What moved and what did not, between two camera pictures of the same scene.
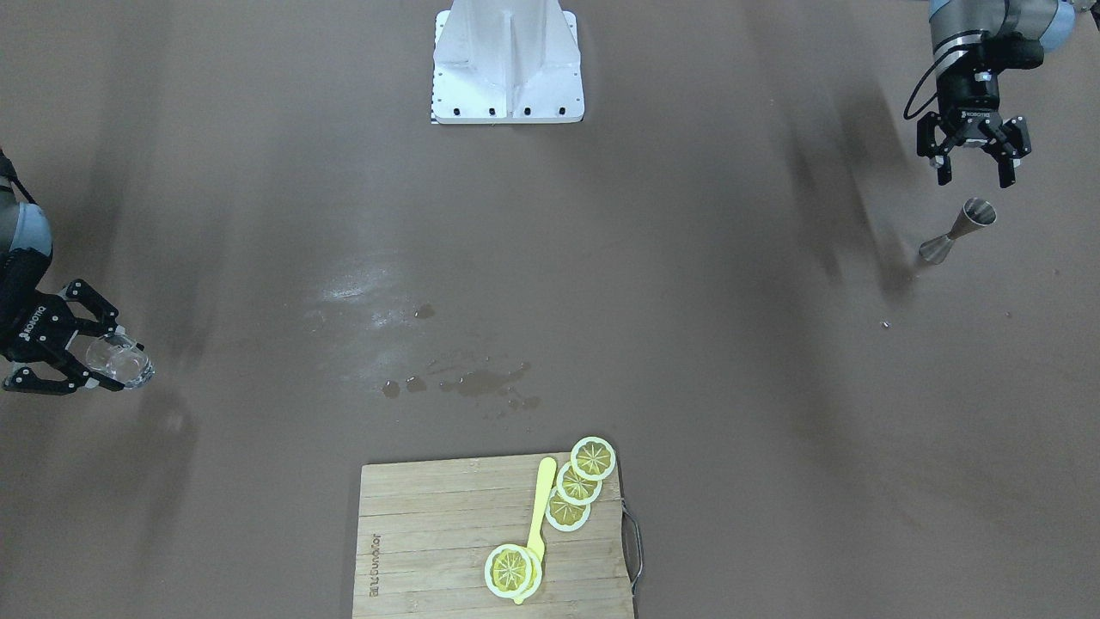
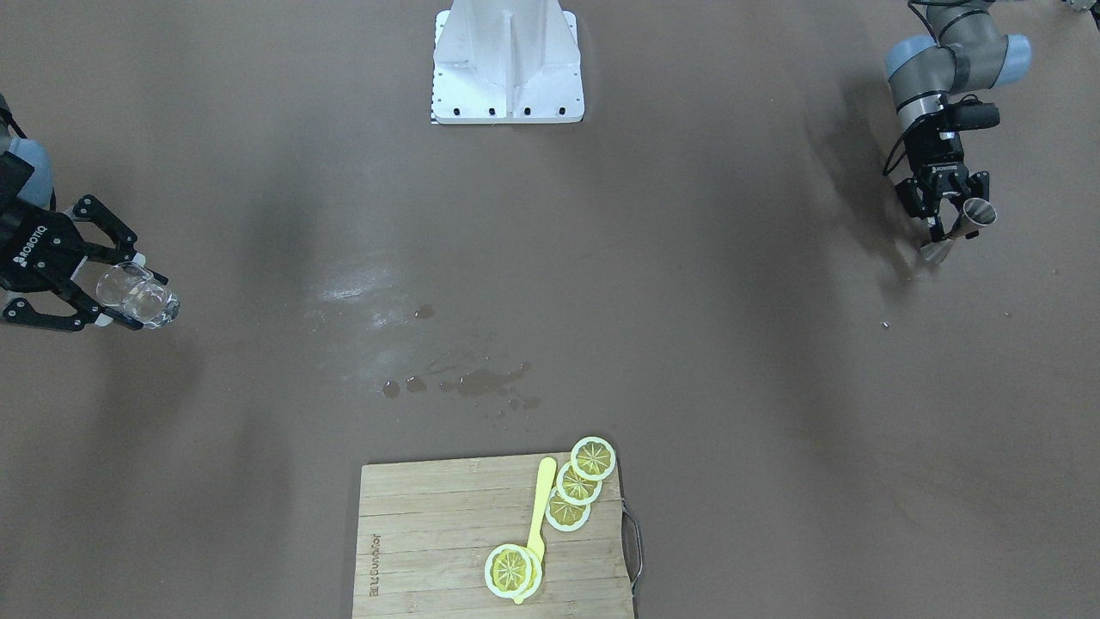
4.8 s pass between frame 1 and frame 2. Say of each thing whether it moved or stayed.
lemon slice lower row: stayed
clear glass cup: moved
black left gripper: moved
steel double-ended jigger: stayed
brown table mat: stayed
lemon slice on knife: stayed
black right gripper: moved
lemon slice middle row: stayed
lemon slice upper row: stayed
